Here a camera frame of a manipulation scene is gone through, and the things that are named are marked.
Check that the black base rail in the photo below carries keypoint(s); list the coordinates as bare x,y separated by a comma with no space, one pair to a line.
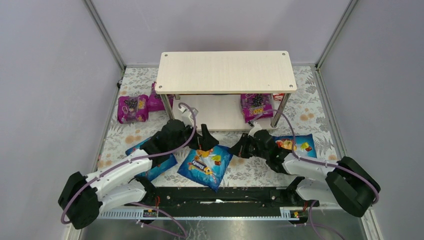
268,196

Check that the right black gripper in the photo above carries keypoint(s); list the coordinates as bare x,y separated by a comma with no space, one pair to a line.
246,145

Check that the red white packet behind shelf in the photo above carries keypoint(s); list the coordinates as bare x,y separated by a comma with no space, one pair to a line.
278,96

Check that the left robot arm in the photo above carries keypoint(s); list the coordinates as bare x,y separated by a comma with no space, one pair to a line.
84,197

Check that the blue slendy bag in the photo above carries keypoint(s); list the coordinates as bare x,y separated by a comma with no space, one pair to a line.
156,170
206,168
302,144

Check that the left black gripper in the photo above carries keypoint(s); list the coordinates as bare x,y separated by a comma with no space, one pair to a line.
197,140

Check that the white wooden two-tier shelf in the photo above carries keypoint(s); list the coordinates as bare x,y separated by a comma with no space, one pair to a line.
212,82

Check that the purple candy bag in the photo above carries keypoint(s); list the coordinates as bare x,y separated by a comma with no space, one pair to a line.
154,102
132,109
256,104

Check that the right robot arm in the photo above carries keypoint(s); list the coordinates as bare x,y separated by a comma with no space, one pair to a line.
344,182

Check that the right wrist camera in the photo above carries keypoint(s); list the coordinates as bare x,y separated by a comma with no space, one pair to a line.
255,127

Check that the slotted cable duct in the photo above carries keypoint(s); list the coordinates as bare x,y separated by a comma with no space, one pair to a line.
211,213

